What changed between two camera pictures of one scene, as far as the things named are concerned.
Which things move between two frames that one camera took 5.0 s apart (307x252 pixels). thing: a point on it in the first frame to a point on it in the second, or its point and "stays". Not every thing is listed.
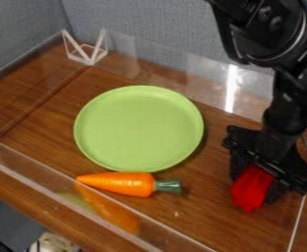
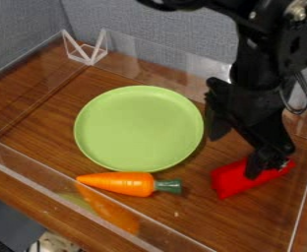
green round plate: (138, 128) stays
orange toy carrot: (130, 184) stays
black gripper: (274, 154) to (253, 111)
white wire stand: (86, 53) stays
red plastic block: (252, 187) to (230, 179)
